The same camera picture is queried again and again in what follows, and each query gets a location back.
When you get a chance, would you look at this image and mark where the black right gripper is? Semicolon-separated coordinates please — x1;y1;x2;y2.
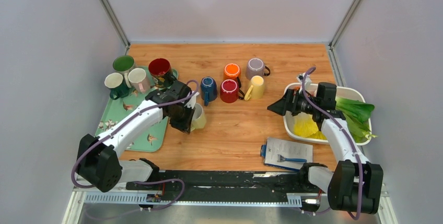
266;88;319;116

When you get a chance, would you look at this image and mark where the light green octagonal mug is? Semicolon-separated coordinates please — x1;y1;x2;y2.
191;103;207;131

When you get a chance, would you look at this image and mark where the yellow mug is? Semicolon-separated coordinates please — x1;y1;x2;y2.
244;75;265;101

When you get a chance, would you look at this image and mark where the dark blue octagonal mug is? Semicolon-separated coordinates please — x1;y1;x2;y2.
200;76;218;106

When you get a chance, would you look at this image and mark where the black skull mug red inside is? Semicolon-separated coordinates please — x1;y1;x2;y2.
148;58;177;89

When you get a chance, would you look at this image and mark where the pink octagonal mug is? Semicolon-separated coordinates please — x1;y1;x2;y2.
128;68;151;94

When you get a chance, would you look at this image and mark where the red mug black handle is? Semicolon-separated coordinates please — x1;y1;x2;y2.
220;79;244;103

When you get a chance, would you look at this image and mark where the dark green octagonal mug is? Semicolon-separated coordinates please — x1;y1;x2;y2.
104;73;130;100

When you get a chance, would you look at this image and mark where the cream floral mug green inside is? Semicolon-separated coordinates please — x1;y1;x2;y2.
112;55;136;88

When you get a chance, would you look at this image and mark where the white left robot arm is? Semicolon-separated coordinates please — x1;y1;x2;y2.
71;80;199;193

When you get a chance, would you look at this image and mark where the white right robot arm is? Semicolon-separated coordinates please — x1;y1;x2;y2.
267;82;383;219

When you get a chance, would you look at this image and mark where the green floral serving tray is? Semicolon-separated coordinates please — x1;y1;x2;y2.
95;88;168;152

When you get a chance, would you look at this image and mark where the blue razor package card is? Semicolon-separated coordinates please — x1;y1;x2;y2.
260;137;313;171

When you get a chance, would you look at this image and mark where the white vegetable basin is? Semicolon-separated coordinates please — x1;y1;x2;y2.
283;82;374;146

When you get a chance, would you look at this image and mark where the green bok choy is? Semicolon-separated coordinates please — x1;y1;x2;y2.
335;97;377;143

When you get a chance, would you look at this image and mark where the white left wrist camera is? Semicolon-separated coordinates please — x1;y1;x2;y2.
185;91;200;109

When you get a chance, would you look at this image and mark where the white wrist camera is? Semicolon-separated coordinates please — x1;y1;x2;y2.
185;91;200;109
296;73;312;92

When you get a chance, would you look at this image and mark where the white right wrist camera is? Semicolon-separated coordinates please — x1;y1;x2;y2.
296;73;312;92

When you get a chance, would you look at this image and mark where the mauve mug black handle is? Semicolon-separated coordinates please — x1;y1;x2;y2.
246;57;271;80

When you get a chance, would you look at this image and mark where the orange mug black handle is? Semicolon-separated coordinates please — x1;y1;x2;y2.
223;63;241;88

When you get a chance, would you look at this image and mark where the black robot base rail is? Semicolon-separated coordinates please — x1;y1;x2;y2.
125;170;326;203

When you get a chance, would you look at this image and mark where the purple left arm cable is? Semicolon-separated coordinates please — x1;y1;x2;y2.
71;79;201;211

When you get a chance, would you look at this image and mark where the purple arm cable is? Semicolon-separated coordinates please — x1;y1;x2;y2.
71;79;201;211
301;66;364;221

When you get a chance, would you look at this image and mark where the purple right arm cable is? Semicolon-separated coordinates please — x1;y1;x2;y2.
301;66;364;221

